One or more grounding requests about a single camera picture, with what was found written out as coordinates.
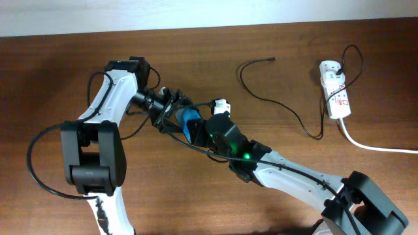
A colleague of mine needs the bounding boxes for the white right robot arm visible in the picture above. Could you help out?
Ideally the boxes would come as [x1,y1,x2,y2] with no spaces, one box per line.
[185,112,409,234]

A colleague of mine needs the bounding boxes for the blue screen Galaxy smartphone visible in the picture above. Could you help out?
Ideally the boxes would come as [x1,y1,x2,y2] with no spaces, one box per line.
[175,108,201,144]

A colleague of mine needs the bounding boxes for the white power strip cord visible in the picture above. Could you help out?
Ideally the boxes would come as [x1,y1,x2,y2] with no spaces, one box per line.
[337,117,418,155]

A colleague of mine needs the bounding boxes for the white power strip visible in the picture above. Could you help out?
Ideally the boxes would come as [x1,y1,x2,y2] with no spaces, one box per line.
[319,60,351,119]

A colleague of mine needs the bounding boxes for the black USB charging cable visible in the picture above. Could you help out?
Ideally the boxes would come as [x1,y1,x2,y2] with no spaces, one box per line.
[240,44,365,140]

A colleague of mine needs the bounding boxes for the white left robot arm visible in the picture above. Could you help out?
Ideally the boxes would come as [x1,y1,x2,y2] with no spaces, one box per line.
[61,56,191,234]

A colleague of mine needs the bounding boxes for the white USB charger plug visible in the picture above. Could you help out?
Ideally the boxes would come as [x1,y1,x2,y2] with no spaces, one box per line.
[321,70,346,87]

